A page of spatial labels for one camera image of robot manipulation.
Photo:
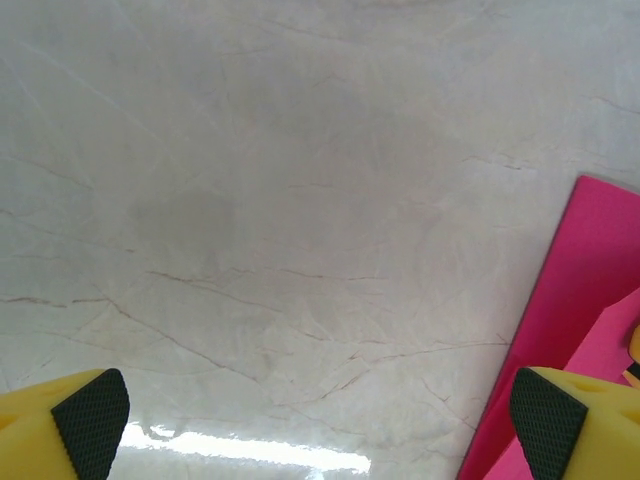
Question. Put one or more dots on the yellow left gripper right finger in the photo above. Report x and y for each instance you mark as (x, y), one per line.
(565, 425)

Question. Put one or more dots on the pink paper sheet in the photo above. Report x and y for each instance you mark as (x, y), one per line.
(585, 280)

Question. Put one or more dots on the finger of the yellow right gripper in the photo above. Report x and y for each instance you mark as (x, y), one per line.
(636, 350)

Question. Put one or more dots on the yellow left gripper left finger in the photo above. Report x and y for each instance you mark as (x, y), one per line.
(75, 425)

